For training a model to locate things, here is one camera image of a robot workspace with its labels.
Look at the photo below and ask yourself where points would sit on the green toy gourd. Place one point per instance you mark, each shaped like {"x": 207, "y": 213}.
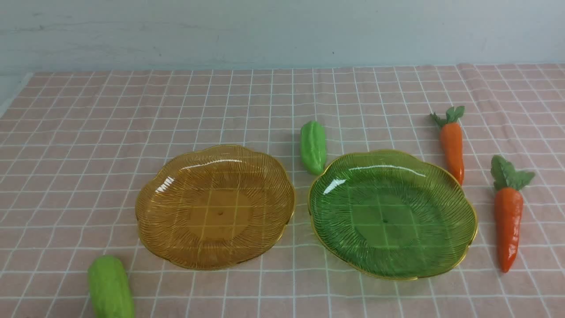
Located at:
{"x": 109, "y": 288}
{"x": 313, "y": 149}

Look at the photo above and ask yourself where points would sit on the orange toy carrot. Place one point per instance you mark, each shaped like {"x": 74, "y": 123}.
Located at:
{"x": 451, "y": 140}
{"x": 508, "y": 208}

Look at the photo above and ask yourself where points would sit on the amber plastic plate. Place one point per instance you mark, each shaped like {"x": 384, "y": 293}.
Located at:
{"x": 215, "y": 208}

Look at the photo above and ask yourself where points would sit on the green plastic plate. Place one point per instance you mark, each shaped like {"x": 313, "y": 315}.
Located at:
{"x": 391, "y": 215}

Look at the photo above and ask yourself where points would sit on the pink checkered tablecloth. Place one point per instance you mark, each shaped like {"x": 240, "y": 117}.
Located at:
{"x": 77, "y": 147}

